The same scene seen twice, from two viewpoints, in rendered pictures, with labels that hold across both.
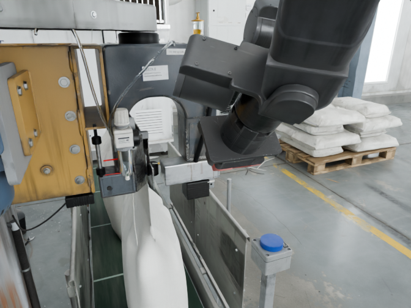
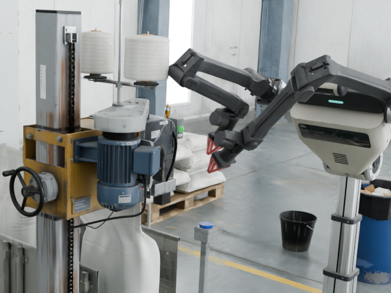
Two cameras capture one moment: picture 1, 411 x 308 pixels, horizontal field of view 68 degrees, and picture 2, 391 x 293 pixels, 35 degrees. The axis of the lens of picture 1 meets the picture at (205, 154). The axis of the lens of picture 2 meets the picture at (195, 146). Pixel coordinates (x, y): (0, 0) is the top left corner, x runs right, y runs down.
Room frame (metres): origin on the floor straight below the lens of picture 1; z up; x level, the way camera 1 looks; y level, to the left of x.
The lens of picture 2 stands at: (-1.52, 1.35, 1.76)
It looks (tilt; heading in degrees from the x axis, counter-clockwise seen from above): 12 degrees down; 327
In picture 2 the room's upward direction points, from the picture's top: 3 degrees clockwise
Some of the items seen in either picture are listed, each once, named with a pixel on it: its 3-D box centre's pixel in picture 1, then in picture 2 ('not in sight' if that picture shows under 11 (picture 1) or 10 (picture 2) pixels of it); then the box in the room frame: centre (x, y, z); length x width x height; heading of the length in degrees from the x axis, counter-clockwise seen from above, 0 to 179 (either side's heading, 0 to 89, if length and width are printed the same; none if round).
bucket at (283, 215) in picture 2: not in sight; (297, 231); (1.95, -1.94, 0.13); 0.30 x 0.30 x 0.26
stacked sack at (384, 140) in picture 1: (365, 140); (192, 179); (3.42, -1.89, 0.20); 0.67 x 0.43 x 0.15; 111
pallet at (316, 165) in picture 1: (329, 148); (154, 194); (3.50, -1.52, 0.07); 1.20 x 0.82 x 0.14; 113
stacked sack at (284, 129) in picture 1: (302, 128); not in sight; (3.56, -1.17, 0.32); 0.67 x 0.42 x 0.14; 115
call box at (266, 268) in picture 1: (270, 253); (205, 232); (0.67, -0.17, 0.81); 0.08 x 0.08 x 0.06; 21
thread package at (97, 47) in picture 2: not in sight; (95, 52); (0.73, 0.35, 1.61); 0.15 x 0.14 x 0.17; 21
